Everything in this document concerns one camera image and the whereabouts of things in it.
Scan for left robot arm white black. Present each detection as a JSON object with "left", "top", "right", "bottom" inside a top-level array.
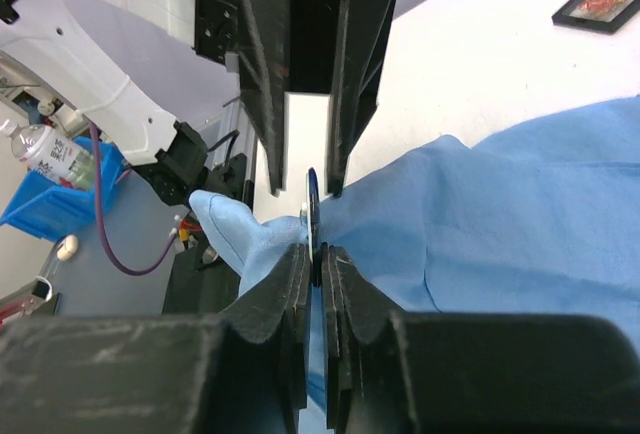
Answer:
[{"left": 1, "top": 0, "right": 396, "bottom": 205}]

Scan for round blue badge pin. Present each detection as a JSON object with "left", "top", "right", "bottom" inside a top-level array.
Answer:
[{"left": 305, "top": 168, "right": 321, "bottom": 262}]

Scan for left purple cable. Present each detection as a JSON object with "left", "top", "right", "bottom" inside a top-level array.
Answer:
[{"left": 89, "top": 0, "right": 176, "bottom": 275}]

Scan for blue plastic box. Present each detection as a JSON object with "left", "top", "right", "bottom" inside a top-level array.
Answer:
[{"left": 1, "top": 143, "right": 124, "bottom": 242}]

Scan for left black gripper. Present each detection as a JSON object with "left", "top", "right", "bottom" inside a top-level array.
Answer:
[{"left": 237, "top": 0, "right": 396, "bottom": 197}]

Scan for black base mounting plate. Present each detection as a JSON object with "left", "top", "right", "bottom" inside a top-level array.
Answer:
[{"left": 162, "top": 154, "right": 255, "bottom": 314}]

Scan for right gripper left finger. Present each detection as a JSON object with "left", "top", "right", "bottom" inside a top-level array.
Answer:
[{"left": 1, "top": 244, "right": 311, "bottom": 433}]

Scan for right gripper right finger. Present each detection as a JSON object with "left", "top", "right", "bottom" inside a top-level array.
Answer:
[{"left": 319, "top": 245, "right": 639, "bottom": 433}]

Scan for clear plastic water bottle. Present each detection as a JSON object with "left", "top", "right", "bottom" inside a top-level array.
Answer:
[{"left": 1, "top": 120, "right": 95, "bottom": 191}]

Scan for blue button-up shirt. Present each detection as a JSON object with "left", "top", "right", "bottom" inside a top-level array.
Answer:
[{"left": 189, "top": 96, "right": 640, "bottom": 434}]

